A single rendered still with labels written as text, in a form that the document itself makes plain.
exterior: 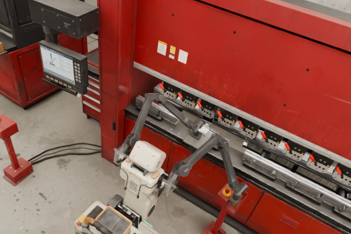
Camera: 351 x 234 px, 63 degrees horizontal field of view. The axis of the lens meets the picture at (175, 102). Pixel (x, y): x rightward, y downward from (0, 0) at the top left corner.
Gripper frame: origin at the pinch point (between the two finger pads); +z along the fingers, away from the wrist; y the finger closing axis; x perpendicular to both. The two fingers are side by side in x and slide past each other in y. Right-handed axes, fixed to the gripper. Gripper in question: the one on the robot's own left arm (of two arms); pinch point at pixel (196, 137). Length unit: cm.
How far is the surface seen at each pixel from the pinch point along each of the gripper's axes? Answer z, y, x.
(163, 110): 13.6, 45.9, -11.4
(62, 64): -59, 116, 16
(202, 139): 4.9, -5.4, -2.1
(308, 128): -34, -78, -39
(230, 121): -11.3, -21.4, -24.0
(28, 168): 48, 154, 111
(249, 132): -9.6, -39.9, -23.5
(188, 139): 0.8, 4.9, 5.3
